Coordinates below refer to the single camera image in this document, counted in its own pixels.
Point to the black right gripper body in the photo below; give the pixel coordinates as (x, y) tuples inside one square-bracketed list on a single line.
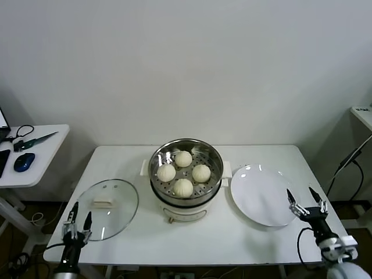
[(316, 222)]

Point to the white side table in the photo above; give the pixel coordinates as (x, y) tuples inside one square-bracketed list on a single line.
[(43, 162)]

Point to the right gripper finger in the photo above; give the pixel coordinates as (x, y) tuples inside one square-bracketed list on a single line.
[(316, 196), (291, 199)]

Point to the white desk base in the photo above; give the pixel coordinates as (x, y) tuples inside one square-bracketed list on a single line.
[(364, 213)]

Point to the white steamed baozi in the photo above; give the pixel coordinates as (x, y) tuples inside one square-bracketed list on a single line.
[(183, 187), (201, 173), (166, 173), (183, 158)]

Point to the black laptop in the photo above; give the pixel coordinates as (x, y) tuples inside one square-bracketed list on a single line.
[(3, 132)]

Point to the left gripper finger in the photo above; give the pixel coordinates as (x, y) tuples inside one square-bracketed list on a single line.
[(88, 223), (75, 212)]

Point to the black power adapter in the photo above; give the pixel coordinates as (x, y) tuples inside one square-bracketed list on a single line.
[(350, 157)]

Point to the stainless steel steamer basket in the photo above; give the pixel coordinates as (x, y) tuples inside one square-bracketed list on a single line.
[(203, 151)]

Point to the glass pot lid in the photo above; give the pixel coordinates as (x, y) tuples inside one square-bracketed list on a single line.
[(128, 197)]

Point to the white electric cooking pot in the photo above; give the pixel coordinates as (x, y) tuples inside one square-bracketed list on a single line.
[(183, 213)]

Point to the white desk top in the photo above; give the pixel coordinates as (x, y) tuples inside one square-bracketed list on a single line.
[(363, 114)]

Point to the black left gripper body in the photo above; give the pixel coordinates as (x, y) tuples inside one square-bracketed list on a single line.
[(71, 250)]

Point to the floor power strip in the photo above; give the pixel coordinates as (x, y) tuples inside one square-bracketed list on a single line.
[(174, 275)]

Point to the white round plate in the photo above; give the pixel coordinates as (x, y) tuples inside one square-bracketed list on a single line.
[(261, 197)]

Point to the black flat device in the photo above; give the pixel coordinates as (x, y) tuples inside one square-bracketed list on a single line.
[(3, 162)]

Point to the blue computer mouse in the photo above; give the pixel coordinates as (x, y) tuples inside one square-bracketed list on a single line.
[(24, 161)]

